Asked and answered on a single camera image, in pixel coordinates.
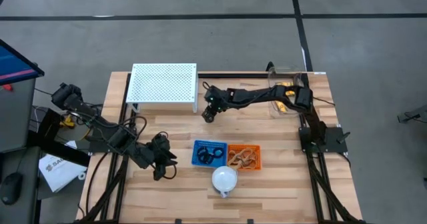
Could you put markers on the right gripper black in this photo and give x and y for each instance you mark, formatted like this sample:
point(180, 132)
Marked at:
point(213, 100)

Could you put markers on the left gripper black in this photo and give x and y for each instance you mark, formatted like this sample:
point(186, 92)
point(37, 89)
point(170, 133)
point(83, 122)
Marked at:
point(159, 147)

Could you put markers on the blue plastic basket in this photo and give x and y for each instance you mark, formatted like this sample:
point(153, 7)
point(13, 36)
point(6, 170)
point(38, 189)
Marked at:
point(197, 164)

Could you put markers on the wide tan rubber band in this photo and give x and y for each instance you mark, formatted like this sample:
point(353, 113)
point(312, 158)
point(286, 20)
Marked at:
point(237, 154)
point(250, 162)

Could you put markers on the clear plastic bin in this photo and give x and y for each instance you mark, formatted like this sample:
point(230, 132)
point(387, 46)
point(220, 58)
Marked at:
point(272, 84)

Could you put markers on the orange plastic basket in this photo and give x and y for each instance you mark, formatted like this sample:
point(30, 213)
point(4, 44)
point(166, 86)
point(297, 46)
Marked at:
point(258, 167)

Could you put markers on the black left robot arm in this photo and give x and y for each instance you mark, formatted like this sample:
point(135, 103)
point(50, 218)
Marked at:
point(116, 139)

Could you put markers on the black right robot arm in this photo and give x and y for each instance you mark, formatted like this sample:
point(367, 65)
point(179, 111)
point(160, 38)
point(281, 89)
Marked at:
point(253, 95)

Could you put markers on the dark side desk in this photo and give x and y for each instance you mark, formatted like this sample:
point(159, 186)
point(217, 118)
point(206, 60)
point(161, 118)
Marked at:
point(32, 190)

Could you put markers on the white perforated metal shelf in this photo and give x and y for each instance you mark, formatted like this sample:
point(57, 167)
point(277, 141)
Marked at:
point(160, 82)

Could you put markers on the black clamp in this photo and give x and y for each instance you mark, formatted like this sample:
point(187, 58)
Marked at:
point(269, 66)

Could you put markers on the white paper booklet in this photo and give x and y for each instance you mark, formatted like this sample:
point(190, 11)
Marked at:
point(60, 174)

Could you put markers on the black electronics box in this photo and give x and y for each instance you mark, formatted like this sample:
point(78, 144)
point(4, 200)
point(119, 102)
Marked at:
point(43, 119)

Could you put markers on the grey metal cabinet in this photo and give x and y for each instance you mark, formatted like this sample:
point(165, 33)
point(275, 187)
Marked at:
point(16, 117)

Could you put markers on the red button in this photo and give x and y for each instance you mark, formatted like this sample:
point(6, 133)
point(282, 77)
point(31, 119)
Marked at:
point(6, 88)

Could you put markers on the blue screen monitor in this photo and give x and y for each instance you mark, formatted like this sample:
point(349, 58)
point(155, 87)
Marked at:
point(13, 67)

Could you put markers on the black chair base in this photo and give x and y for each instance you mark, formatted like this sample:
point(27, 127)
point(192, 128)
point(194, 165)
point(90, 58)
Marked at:
point(418, 117)

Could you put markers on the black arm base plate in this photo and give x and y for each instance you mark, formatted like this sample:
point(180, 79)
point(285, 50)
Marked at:
point(337, 148)
point(96, 148)

